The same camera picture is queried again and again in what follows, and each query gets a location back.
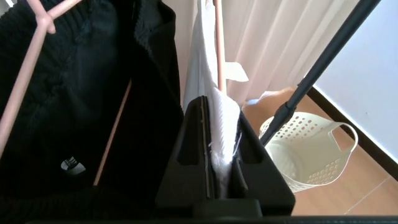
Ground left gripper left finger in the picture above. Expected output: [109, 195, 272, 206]
[154, 95, 216, 210]

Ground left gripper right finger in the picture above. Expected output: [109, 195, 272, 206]
[231, 109, 297, 216]

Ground white garment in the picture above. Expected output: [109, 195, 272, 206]
[182, 0, 250, 200]

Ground black shorts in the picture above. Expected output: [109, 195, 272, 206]
[0, 0, 185, 220]

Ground pink clothes hanger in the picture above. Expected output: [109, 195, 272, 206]
[212, 0, 228, 94]
[0, 0, 133, 187]

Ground white laundry basket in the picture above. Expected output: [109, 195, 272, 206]
[258, 111, 359, 194]

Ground black clothes rack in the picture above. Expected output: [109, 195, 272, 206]
[259, 0, 382, 147]

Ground beige curtain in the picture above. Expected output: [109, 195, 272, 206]
[161, 0, 361, 107]

